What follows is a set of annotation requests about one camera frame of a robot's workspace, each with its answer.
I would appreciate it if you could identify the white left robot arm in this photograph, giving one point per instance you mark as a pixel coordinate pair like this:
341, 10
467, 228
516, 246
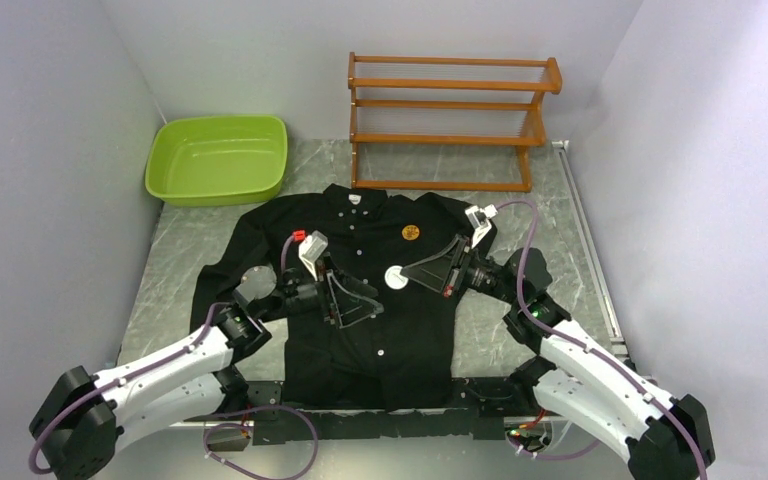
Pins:
88, 417

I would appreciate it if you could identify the black button shirt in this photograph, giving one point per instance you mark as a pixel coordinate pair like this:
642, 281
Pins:
400, 359

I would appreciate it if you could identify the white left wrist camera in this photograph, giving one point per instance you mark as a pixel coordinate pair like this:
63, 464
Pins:
310, 250

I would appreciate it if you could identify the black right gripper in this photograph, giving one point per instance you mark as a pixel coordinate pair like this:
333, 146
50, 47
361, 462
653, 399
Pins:
439, 273

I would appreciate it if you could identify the white round brooch back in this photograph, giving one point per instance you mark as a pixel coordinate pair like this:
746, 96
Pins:
394, 278

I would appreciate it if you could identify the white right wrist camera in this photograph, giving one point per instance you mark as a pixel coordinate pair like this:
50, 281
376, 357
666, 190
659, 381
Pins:
480, 219

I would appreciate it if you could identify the orange wooden shoe rack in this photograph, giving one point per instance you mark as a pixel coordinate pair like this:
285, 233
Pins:
452, 101

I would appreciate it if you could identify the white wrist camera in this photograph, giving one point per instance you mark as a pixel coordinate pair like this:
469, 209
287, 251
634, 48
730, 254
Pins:
310, 250
480, 219

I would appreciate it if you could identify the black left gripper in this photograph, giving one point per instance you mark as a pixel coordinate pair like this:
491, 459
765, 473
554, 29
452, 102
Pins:
351, 299

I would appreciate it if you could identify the green plastic basin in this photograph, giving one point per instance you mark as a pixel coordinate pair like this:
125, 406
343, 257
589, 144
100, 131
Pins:
222, 160

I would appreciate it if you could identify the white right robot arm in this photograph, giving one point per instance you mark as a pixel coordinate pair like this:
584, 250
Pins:
656, 434

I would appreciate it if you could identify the aluminium table edge rail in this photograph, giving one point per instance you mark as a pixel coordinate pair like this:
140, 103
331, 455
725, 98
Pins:
594, 273

